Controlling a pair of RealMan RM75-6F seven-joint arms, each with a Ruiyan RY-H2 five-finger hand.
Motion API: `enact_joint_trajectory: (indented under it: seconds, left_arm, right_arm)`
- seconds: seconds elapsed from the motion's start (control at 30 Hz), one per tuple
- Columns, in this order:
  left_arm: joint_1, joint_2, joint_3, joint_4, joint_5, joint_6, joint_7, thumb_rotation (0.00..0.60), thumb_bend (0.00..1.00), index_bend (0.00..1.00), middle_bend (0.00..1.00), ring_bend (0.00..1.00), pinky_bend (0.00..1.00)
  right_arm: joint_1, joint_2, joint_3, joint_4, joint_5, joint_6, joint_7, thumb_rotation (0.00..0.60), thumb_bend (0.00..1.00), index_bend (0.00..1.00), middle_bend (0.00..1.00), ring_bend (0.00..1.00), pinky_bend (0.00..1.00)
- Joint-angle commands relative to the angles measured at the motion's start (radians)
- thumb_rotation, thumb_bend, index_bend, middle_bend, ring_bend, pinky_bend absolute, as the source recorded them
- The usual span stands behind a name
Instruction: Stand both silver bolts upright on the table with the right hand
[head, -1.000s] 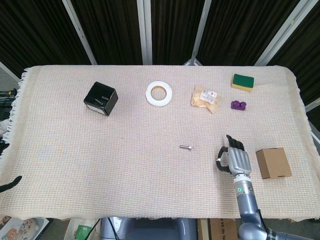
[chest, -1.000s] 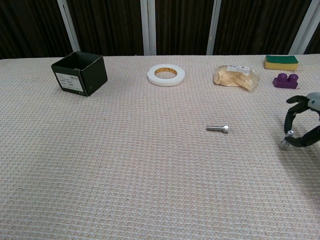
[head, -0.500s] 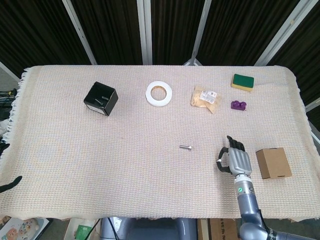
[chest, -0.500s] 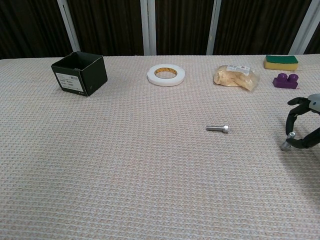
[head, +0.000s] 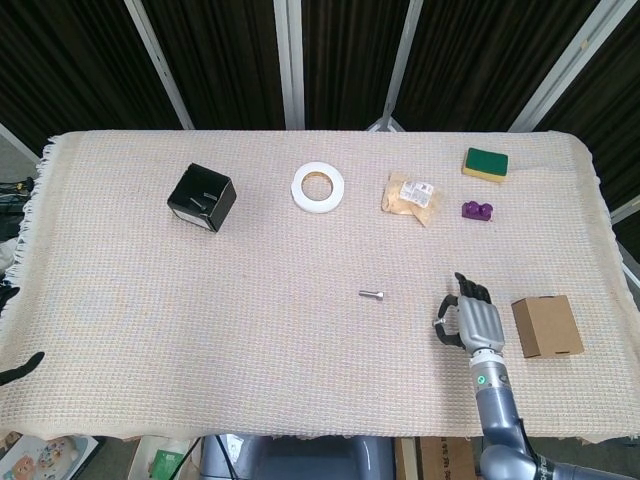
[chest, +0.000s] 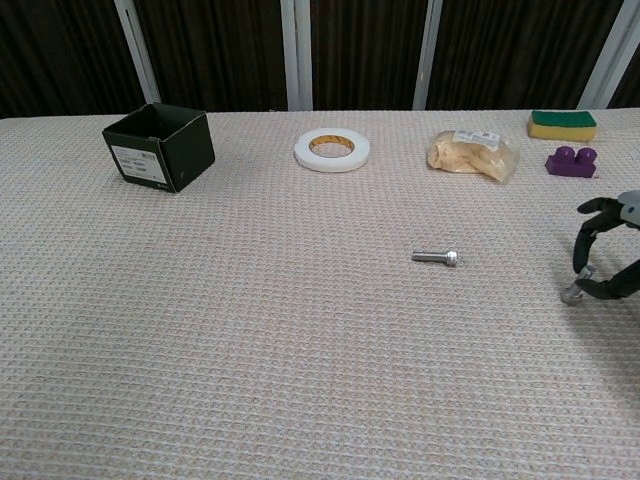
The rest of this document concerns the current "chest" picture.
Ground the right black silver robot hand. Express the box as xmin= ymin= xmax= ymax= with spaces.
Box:
xmin=572 ymin=188 xmax=640 ymax=301

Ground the clear bag of beige pieces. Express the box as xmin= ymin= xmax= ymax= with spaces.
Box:
xmin=426 ymin=128 xmax=521 ymax=185

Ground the white tape roll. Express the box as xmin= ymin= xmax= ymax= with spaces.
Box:
xmin=293 ymin=127 xmax=372 ymax=174

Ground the silver bolt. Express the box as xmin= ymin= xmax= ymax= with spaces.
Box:
xmin=411 ymin=249 xmax=463 ymax=267
xmin=559 ymin=264 xmax=598 ymax=306

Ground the dark pleated curtain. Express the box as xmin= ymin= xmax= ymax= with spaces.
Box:
xmin=0 ymin=0 xmax=640 ymax=120

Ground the beige woven table cloth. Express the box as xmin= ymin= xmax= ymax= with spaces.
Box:
xmin=0 ymin=107 xmax=640 ymax=480

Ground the black open cardboard box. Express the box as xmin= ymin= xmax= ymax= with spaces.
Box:
xmin=101 ymin=102 xmax=216 ymax=194

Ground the green yellow sponge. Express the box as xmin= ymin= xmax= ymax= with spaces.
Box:
xmin=526 ymin=109 xmax=599 ymax=143

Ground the purple plastic building block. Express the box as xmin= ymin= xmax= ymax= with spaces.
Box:
xmin=543 ymin=145 xmax=600 ymax=180

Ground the grey metal frame post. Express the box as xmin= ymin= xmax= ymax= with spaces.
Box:
xmin=577 ymin=0 xmax=640 ymax=110
xmin=279 ymin=0 xmax=315 ymax=112
xmin=113 ymin=0 xmax=162 ymax=104
xmin=412 ymin=0 xmax=445 ymax=111

